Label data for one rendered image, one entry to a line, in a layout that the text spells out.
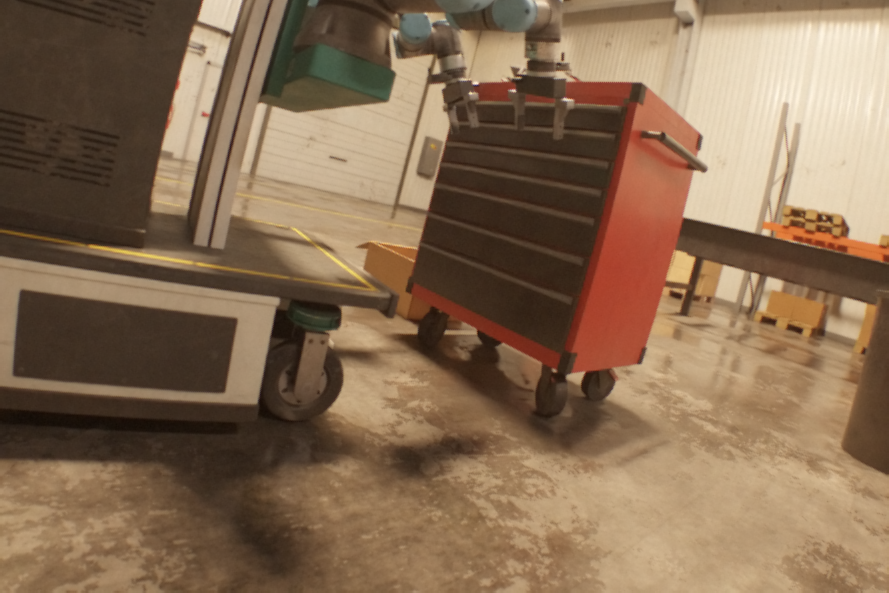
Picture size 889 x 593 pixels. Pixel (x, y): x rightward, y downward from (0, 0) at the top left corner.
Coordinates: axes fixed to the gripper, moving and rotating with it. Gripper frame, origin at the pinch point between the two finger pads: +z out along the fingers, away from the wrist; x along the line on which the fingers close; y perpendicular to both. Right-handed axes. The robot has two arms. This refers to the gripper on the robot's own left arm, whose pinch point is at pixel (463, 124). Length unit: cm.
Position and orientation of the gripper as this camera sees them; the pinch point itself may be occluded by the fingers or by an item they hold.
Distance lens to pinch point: 156.0
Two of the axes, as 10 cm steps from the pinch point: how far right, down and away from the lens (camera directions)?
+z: 1.7, 9.8, 1.1
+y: 9.1, -2.0, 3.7
